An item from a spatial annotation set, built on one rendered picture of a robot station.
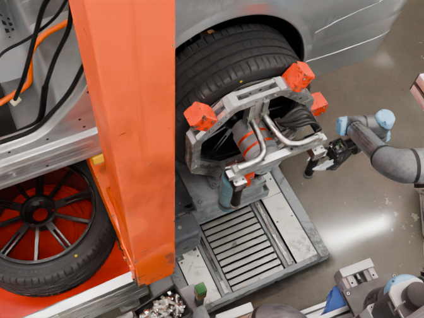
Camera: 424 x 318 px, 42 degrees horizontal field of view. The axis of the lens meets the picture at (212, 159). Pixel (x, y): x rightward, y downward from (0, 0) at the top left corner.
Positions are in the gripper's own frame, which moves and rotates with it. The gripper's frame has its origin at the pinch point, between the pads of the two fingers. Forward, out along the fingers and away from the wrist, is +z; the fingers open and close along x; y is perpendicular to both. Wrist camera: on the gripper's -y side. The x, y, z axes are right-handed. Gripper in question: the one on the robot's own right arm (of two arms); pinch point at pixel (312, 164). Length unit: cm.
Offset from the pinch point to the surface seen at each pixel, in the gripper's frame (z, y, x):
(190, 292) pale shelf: 60, -38, 17
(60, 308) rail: 112, -44, -1
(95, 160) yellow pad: 77, -12, -43
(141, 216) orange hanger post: 75, 36, 9
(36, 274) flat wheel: 116, -33, -15
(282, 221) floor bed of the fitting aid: -5, -75, -7
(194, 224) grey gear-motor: 45, -43, -12
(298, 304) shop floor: 7, -83, 33
